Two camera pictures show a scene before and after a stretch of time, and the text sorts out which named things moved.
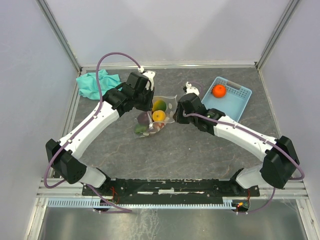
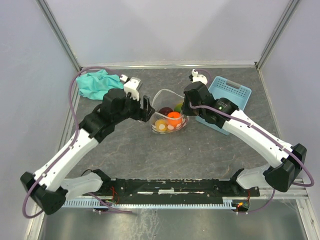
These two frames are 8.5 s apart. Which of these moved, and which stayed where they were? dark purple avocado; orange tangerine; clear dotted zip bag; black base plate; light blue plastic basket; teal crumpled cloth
Moved: orange tangerine; clear dotted zip bag; dark purple avocado
Stayed: teal crumpled cloth; light blue plastic basket; black base plate
